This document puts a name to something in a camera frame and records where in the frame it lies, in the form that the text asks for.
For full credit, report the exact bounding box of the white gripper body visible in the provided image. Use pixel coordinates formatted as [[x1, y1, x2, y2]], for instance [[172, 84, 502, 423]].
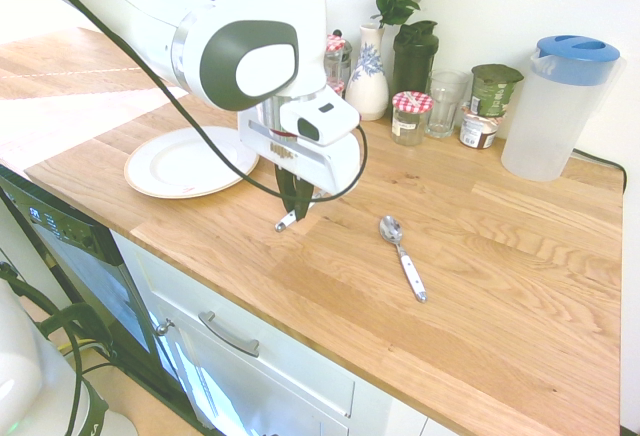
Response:
[[237, 105, 363, 196]]

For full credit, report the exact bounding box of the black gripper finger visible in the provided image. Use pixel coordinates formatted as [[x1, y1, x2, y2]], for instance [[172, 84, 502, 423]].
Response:
[[273, 164, 301, 221], [294, 176, 316, 222]]

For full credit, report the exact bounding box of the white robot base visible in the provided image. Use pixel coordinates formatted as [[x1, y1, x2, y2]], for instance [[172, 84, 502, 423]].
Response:
[[0, 275, 140, 436]]

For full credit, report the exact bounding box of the white plate with gold rim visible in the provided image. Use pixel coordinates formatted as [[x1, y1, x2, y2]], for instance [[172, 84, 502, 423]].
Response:
[[123, 125, 261, 201]]

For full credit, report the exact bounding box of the white vase with blue print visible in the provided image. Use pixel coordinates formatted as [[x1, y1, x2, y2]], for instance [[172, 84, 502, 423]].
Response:
[[344, 23, 391, 122]]

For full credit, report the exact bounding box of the small glass jar checked lid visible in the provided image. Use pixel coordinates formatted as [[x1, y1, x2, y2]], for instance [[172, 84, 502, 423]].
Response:
[[390, 90, 436, 148]]

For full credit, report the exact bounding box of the tall glass jar checked lid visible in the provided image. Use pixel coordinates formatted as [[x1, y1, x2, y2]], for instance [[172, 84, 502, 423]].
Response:
[[323, 29, 354, 98]]

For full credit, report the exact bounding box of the clear glass tumbler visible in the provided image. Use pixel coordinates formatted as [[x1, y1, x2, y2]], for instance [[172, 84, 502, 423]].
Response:
[[424, 69, 472, 140]]

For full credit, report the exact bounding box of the black shaker bottle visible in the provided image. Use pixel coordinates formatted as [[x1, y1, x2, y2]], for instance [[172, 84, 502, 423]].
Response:
[[390, 19, 441, 103]]

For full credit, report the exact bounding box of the white drawer front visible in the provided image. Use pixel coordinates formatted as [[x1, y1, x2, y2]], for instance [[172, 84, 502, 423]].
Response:
[[110, 230, 358, 420]]

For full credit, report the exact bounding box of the brown and white yogurt cup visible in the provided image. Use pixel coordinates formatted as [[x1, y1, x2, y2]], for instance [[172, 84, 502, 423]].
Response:
[[457, 101, 507, 151]]

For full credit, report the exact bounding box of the green yogurt cup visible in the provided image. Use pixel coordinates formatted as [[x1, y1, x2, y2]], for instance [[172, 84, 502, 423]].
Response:
[[469, 63, 525, 119]]

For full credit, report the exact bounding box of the white cabinet door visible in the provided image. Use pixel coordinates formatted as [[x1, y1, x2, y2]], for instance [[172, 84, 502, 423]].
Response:
[[158, 305, 351, 436]]

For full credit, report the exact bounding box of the black dishwasher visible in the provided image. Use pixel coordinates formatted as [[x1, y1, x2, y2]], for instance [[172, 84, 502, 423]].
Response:
[[0, 164, 202, 428]]

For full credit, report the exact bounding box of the clear pitcher with blue lid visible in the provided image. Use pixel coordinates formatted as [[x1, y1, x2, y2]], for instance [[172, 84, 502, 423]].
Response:
[[500, 33, 625, 183]]

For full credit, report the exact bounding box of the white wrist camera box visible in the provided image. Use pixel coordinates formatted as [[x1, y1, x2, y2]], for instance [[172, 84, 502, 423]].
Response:
[[278, 94, 362, 148]]

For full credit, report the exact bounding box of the white handled spoon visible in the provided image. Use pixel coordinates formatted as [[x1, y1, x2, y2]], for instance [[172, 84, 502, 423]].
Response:
[[378, 214, 429, 304]]

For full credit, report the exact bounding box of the silver drawer handle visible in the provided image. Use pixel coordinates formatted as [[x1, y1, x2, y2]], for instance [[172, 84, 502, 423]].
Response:
[[197, 310, 262, 359]]

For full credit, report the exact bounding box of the black cable bundle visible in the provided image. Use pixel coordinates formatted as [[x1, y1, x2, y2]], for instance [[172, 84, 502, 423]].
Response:
[[0, 259, 117, 436]]

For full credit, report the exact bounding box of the black power cable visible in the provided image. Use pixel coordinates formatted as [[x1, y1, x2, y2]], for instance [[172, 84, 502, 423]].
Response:
[[571, 147, 629, 193]]

